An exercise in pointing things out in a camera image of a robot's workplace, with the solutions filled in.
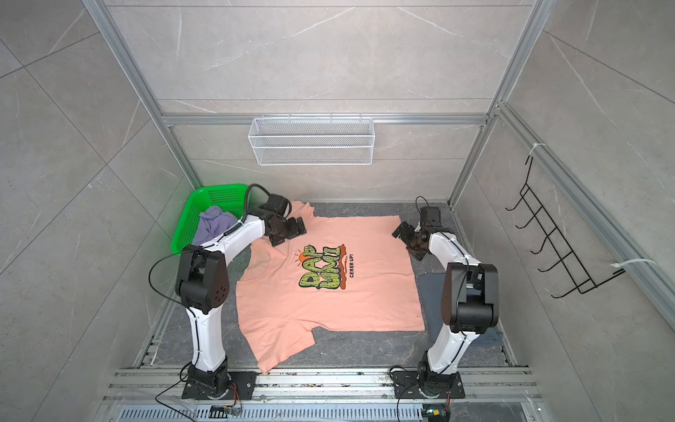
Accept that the pink graphic t-shirt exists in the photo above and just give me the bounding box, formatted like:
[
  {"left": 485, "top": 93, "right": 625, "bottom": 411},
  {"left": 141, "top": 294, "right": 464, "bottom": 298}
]
[{"left": 236, "top": 202, "right": 425, "bottom": 373}]

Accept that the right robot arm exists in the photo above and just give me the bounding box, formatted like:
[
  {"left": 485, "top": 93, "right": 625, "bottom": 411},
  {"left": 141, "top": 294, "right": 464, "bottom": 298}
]
[{"left": 390, "top": 223, "right": 499, "bottom": 399}]

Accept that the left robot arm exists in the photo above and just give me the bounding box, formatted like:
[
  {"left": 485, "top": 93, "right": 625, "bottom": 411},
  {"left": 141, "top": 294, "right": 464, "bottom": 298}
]
[{"left": 175, "top": 209, "right": 307, "bottom": 400}]

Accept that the folded blue-grey t-shirt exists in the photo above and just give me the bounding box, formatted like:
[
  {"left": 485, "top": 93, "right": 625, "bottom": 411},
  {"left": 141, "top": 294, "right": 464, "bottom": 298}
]
[{"left": 416, "top": 265, "right": 503, "bottom": 349}]

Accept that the green plastic laundry basket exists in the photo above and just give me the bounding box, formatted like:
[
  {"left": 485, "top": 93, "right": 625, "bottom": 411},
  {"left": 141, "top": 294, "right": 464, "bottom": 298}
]
[{"left": 172, "top": 184, "right": 248, "bottom": 252}]

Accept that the purple t-shirt in basket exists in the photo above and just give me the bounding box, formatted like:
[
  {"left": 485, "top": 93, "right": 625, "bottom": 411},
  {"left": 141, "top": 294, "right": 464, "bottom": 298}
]
[{"left": 192, "top": 205, "right": 238, "bottom": 245}]

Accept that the black corrugated cable conduit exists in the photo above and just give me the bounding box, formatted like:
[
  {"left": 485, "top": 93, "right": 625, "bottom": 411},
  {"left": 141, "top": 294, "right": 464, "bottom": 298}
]
[{"left": 242, "top": 183, "right": 272, "bottom": 220}]

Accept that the white wire mesh basket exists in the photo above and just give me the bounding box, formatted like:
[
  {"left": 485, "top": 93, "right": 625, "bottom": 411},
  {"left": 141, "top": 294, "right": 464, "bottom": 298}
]
[{"left": 248, "top": 117, "right": 376, "bottom": 166}]

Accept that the black wire hook rack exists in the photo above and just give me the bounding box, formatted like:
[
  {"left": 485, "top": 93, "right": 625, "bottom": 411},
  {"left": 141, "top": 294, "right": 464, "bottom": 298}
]
[{"left": 504, "top": 156, "right": 626, "bottom": 300}]

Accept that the white cable tie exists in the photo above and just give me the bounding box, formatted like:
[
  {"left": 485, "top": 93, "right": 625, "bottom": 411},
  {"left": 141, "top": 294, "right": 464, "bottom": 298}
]
[{"left": 610, "top": 258, "right": 657, "bottom": 268}]

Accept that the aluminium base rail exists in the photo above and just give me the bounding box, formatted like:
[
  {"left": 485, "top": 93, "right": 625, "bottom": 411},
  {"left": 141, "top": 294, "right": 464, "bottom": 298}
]
[{"left": 95, "top": 367, "right": 550, "bottom": 421}]

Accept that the aluminium frame profile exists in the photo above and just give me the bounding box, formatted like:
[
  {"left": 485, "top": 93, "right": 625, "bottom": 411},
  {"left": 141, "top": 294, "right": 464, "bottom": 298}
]
[{"left": 84, "top": 1, "right": 674, "bottom": 325}]

